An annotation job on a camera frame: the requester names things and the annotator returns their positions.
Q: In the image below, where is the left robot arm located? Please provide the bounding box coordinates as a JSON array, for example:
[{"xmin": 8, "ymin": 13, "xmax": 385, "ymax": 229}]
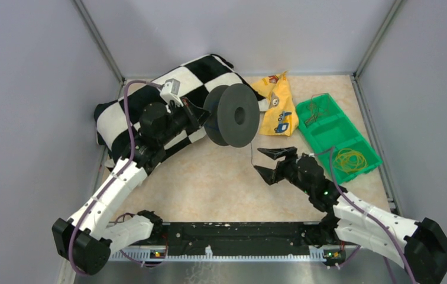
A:
[{"xmin": 52, "ymin": 98, "xmax": 213, "ymax": 275}]

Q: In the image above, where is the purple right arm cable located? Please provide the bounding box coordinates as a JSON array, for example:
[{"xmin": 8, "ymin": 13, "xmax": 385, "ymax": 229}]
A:
[{"xmin": 313, "ymin": 147, "xmax": 418, "ymax": 284}]

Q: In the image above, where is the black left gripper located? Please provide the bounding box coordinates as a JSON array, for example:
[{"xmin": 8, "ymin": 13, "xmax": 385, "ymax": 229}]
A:
[{"xmin": 158, "ymin": 96, "xmax": 213, "ymax": 146}]

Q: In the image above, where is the black white checkered pillow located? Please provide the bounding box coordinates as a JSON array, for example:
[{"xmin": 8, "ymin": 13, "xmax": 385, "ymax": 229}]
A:
[{"xmin": 93, "ymin": 54, "xmax": 269, "ymax": 169}]

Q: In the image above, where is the red cable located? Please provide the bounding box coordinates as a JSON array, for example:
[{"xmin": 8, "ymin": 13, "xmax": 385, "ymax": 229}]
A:
[{"xmin": 305, "ymin": 93, "xmax": 331, "ymax": 127}]

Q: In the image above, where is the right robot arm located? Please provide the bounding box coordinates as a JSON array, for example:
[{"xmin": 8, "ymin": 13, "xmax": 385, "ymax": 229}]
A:
[{"xmin": 254, "ymin": 147, "xmax": 447, "ymax": 283}]

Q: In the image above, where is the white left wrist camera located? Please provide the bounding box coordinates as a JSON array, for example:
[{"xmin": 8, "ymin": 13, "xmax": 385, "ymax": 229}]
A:
[{"xmin": 160, "ymin": 79, "xmax": 182, "ymax": 107}]

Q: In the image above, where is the green three-compartment plastic bin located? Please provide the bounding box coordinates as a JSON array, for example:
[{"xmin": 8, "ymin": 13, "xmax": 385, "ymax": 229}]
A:
[{"xmin": 296, "ymin": 93, "xmax": 383, "ymax": 183}]

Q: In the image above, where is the blue cable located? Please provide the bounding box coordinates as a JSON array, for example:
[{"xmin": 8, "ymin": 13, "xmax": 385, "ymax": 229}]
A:
[{"xmin": 206, "ymin": 117, "xmax": 255, "ymax": 167}]

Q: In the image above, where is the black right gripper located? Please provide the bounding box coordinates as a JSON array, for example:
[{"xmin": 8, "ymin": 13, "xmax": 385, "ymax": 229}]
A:
[{"xmin": 254, "ymin": 147, "xmax": 313, "ymax": 196}]

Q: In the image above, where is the yellow cartoon print cloth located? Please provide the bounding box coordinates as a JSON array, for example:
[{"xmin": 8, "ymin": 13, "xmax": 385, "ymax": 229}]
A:
[{"xmin": 251, "ymin": 72, "xmax": 299, "ymax": 137}]

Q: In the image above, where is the grey plastic cable spool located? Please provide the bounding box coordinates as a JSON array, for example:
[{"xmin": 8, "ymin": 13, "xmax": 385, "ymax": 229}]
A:
[{"xmin": 203, "ymin": 83, "xmax": 260, "ymax": 148}]

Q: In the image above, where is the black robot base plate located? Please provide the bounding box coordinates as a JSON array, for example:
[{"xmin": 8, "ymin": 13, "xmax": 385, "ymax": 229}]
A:
[{"xmin": 125, "ymin": 221, "xmax": 359, "ymax": 258}]

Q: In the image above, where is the aluminium front rail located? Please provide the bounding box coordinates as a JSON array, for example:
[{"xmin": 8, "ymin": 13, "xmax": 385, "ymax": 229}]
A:
[{"xmin": 57, "ymin": 222, "xmax": 432, "ymax": 284}]

